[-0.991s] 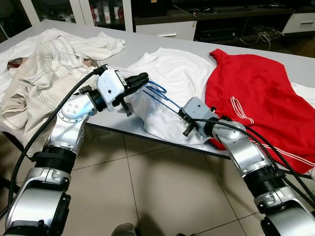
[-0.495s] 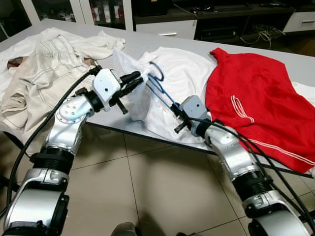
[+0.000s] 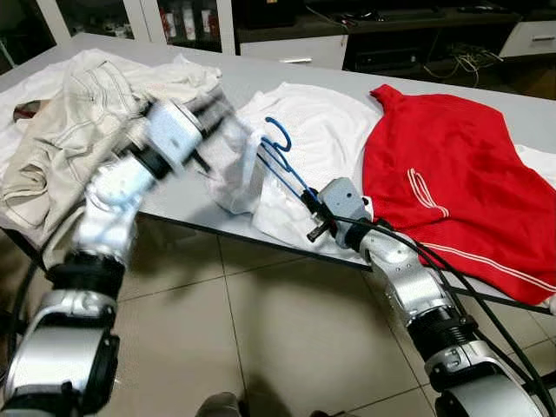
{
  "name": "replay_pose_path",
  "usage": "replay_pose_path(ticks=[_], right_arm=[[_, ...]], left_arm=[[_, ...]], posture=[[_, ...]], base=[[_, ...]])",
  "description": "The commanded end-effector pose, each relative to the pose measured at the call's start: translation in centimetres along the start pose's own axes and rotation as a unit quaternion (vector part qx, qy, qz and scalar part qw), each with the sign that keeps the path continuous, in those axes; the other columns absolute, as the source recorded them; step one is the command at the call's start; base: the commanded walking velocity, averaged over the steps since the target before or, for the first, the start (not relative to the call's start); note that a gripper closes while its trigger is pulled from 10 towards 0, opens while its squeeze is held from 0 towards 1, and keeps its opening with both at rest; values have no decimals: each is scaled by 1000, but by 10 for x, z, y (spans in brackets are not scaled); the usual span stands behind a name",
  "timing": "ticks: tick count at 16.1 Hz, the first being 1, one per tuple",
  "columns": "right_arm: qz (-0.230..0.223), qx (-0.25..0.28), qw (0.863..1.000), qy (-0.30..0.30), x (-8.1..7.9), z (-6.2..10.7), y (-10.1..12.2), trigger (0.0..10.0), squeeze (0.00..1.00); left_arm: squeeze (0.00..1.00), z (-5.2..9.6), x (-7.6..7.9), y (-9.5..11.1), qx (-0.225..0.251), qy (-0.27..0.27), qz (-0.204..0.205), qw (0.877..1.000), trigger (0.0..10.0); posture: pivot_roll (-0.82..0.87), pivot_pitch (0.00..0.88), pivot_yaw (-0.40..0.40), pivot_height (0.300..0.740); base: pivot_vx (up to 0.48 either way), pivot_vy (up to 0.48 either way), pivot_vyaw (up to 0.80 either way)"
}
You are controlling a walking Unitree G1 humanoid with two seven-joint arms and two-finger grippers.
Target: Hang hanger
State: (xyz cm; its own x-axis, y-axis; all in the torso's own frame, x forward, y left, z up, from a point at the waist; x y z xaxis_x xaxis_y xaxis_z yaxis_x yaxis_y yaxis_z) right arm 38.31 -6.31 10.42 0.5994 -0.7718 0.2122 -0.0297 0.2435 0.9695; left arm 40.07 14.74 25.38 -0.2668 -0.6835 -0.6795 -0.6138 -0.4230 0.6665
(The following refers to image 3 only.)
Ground blue plastic hanger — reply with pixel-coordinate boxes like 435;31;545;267
256;116;329;218

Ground white t-shirt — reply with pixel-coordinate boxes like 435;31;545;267
202;83;383;255

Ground cream jacket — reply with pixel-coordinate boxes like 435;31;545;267
0;50;218;248

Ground large white cloth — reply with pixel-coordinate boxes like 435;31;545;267
0;48;223;179

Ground white glass-door cabinet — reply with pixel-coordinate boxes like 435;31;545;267
35;0;235;53

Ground black TV stand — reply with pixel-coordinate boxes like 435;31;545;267
235;0;556;96

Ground red garment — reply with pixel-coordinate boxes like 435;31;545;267
361;84;556;307

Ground plain white garment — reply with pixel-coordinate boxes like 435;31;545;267
513;143;556;188

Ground grey robot left leg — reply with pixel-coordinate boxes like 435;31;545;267
195;393;244;417

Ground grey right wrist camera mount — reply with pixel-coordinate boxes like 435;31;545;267
320;178;372;228

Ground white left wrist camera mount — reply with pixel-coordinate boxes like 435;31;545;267
142;100;207;172

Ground white drawer with handle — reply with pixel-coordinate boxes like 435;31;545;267
500;19;556;57
239;35;348;70

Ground tangled white cables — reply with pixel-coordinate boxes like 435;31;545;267
434;42;506;79

